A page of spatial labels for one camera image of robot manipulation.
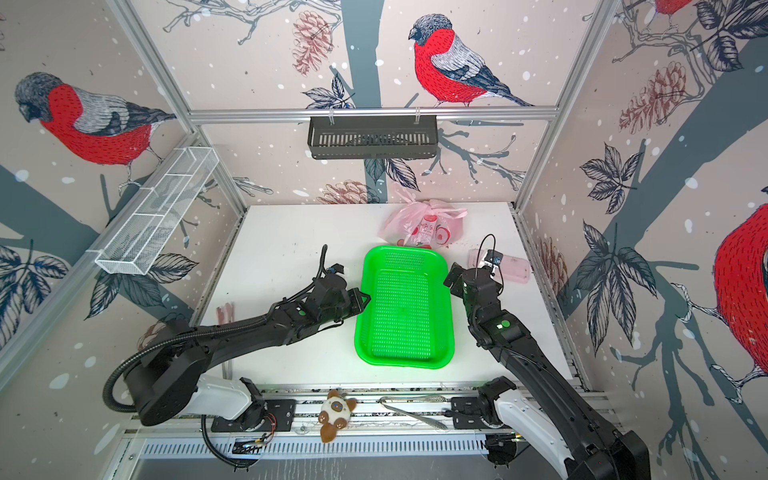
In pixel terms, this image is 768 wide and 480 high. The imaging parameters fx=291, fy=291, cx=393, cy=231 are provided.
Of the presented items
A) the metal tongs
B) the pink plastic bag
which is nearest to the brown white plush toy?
the metal tongs

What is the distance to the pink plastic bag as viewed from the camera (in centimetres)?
102

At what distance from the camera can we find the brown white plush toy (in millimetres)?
722

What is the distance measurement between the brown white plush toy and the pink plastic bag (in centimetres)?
52

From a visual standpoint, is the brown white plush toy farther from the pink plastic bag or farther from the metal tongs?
the pink plastic bag
